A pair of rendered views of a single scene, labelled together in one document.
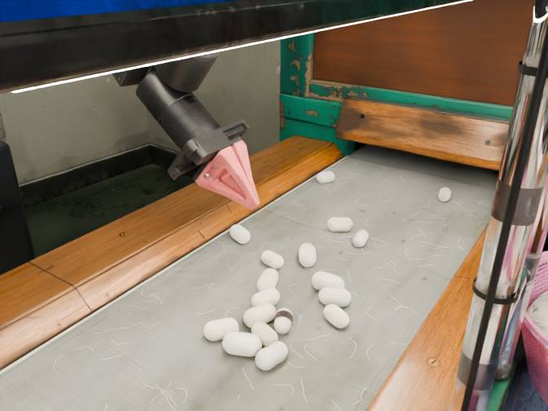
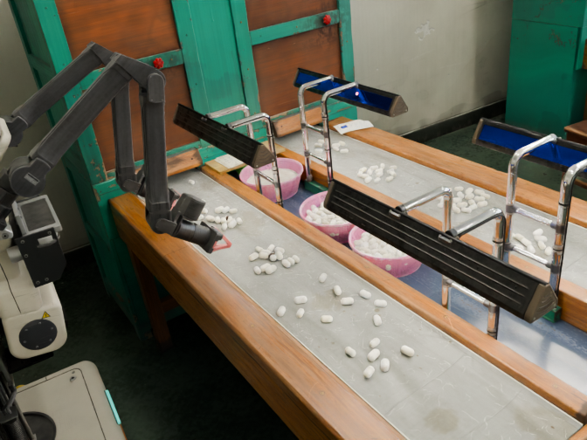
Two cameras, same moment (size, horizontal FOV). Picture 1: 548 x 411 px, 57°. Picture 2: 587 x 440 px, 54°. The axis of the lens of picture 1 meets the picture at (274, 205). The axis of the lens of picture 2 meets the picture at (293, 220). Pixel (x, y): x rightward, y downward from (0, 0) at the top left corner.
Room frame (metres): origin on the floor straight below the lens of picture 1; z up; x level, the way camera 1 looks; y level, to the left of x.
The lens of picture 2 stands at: (-0.60, 1.58, 1.76)
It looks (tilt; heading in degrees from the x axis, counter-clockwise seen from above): 29 degrees down; 295
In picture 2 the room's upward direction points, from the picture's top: 8 degrees counter-clockwise
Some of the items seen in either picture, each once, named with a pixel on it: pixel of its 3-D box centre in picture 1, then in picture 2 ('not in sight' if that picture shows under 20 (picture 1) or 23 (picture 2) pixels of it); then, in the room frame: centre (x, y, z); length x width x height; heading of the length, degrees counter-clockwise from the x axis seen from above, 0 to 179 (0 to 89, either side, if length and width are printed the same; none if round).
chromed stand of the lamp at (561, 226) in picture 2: not in sight; (551, 226); (-0.67, 0.11, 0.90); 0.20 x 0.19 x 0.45; 145
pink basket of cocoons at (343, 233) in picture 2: not in sight; (337, 217); (0.03, -0.12, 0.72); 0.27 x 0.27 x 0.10
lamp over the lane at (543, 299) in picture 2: not in sight; (420, 235); (-0.39, 0.50, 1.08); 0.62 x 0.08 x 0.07; 145
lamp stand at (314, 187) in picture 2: not in sight; (332, 138); (0.13, -0.44, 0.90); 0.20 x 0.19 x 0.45; 145
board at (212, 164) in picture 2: not in sight; (245, 156); (0.57, -0.50, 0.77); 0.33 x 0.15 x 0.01; 55
